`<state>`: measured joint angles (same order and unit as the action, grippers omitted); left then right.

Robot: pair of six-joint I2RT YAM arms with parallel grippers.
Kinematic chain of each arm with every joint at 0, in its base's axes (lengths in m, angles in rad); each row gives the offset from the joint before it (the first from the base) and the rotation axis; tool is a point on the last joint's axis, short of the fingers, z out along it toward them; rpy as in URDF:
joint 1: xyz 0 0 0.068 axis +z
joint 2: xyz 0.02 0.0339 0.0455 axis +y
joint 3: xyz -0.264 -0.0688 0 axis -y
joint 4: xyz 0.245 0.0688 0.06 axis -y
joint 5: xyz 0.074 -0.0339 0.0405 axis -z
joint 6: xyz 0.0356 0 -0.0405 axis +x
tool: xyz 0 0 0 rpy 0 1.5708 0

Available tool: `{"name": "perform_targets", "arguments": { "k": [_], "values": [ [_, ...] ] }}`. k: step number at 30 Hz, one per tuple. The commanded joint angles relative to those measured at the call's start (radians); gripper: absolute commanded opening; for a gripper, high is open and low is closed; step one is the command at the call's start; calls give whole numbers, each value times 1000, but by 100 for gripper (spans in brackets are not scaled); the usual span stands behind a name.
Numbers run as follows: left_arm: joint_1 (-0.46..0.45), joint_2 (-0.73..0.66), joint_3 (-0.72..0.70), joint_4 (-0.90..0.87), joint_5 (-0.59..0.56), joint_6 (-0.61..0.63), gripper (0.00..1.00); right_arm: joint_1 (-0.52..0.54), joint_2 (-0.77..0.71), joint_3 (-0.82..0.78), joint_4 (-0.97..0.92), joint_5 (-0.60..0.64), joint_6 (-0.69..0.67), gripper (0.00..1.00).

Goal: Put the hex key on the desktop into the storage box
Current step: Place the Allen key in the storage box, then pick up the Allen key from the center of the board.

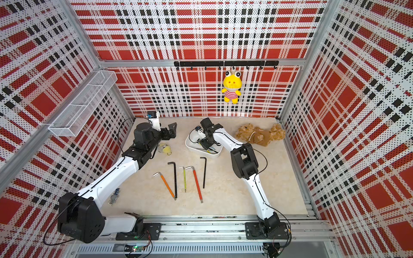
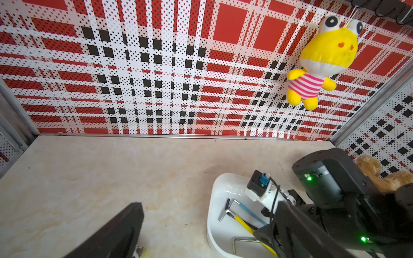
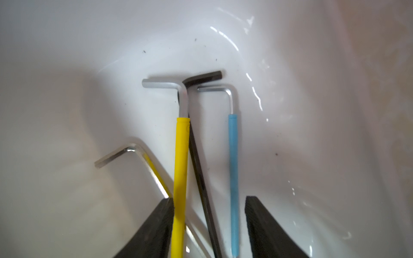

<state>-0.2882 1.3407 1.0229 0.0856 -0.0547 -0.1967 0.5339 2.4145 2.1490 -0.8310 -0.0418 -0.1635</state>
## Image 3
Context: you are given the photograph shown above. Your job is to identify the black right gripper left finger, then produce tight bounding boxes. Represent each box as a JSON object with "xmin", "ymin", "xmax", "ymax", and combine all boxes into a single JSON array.
[{"xmin": 115, "ymin": 198, "xmax": 174, "ymax": 258}]

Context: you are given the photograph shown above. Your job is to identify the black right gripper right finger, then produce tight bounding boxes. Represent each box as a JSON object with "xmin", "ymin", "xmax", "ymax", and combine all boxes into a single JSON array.
[{"xmin": 245, "ymin": 196, "xmax": 308, "ymax": 258}]

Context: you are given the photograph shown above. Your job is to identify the small silver hex key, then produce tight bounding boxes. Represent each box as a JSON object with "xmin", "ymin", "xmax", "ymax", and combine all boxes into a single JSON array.
[{"xmin": 94, "ymin": 143, "xmax": 211, "ymax": 258}]

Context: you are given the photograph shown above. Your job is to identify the blue handled hex key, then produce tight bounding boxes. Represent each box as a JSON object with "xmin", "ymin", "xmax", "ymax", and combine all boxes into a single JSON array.
[{"xmin": 197, "ymin": 86, "xmax": 240, "ymax": 258}]

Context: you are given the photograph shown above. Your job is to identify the yellow handled hex key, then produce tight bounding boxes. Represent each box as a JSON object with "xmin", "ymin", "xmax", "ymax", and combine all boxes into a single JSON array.
[{"xmin": 142, "ymin": 78, "xmax": 190, "ymax": 258}]

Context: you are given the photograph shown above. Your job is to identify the large black hex key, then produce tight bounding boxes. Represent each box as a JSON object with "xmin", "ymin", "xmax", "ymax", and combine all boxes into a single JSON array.
[{"xmin": 182, "ymin": 71, "xmax": 223, "ymax": 258}]

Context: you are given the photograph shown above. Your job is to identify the white plastic storage box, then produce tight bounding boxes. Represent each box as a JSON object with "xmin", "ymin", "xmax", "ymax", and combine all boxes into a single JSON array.
[{"xmin": 1, "ymin": 1, "xmax": 413, "ymax": 258}]

